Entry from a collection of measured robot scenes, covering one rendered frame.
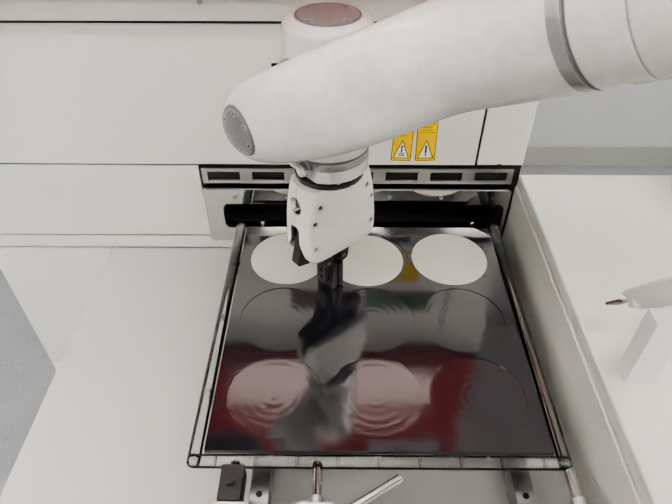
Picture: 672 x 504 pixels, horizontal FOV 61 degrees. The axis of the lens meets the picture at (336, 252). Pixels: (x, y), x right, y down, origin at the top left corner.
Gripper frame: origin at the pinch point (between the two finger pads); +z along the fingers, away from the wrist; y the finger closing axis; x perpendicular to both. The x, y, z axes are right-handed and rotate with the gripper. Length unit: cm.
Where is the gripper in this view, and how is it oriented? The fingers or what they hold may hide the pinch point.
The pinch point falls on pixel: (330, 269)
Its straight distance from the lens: 71.7
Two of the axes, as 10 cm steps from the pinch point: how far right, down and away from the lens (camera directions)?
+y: 7.6, -4.4, 4.8
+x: -6.5, -5.1, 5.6
